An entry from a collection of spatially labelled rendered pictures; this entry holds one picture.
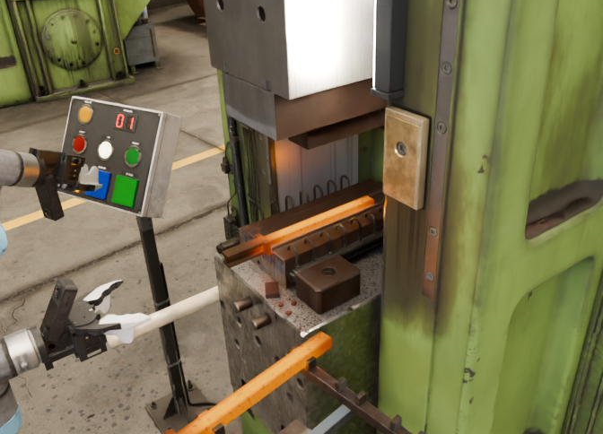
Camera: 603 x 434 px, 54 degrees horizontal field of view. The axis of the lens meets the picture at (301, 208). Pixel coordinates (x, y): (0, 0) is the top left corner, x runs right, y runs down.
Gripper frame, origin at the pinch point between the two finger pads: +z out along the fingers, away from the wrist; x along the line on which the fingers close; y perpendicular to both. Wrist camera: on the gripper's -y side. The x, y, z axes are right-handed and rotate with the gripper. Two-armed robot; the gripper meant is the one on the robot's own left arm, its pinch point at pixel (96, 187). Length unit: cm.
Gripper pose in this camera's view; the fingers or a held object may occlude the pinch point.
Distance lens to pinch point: 155.9
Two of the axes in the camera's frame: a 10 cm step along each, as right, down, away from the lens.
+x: -8.7, -2.1, 4.5
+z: 4.4, 0.5, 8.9
